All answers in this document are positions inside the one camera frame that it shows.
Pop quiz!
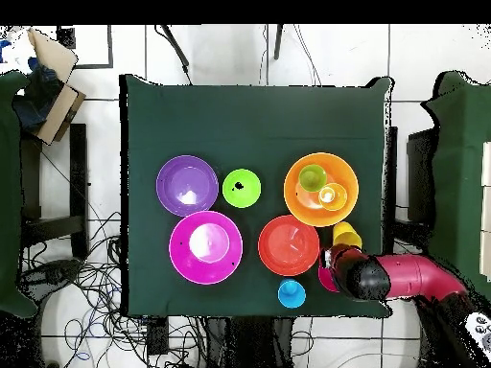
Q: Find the yellow cup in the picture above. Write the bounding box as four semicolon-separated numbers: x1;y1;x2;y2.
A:
332;220;363;249

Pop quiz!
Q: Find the orange cup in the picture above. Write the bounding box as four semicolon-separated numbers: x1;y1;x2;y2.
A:
317;182;349;212

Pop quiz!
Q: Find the green cup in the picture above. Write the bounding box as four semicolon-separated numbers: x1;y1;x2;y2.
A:
297;163;328;193

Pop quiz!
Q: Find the large orange bowl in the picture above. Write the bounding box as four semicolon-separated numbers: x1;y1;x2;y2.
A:
283;151;361;228

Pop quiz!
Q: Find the white box stack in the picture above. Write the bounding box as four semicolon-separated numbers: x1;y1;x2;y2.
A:
479;140;491;284

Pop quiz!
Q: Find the small crimson bowl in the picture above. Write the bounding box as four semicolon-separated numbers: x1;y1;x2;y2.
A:
317;264;341;293

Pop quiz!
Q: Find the wide red bowl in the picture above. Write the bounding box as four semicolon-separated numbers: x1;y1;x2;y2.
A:
257;214;320;277

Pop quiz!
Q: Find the blue cup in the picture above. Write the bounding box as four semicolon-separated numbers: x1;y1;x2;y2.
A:
277;278;307;310

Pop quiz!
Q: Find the small green bowl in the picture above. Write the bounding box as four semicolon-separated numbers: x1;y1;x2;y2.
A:
222;168;263;209

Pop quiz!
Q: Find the large pink bowl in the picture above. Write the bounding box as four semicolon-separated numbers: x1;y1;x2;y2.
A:
168;210;244;286

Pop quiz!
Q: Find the wide purple bowl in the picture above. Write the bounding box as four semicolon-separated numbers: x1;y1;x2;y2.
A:
155;154;220;219

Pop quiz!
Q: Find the dark green table cloth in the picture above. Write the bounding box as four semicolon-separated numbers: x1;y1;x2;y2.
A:
119;73;394;318

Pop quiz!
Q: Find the black power adapter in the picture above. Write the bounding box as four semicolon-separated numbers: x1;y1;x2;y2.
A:
146;316;171;357

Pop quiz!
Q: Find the green cloth covered table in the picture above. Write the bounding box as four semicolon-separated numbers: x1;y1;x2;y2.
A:
0;70;39;319
420;70;491;296

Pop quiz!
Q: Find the black tripod leg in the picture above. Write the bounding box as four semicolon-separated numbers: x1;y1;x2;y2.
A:
153;24;194;86
272;24;286;61

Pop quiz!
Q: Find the cardboard box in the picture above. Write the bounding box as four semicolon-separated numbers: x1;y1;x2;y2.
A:
25;27;87;146

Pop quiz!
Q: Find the dark blue fabric bundle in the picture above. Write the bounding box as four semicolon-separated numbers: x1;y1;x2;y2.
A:
12;57;64;131

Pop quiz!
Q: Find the black stool frame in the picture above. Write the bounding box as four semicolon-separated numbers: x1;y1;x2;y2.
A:
385;126;436;246
20;122;90;262

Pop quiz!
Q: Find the tangle of black cables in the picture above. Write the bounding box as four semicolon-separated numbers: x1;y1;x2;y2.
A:
20;210;204;368

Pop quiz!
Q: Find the black square frame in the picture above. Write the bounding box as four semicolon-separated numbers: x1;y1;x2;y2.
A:
56;24;115;71

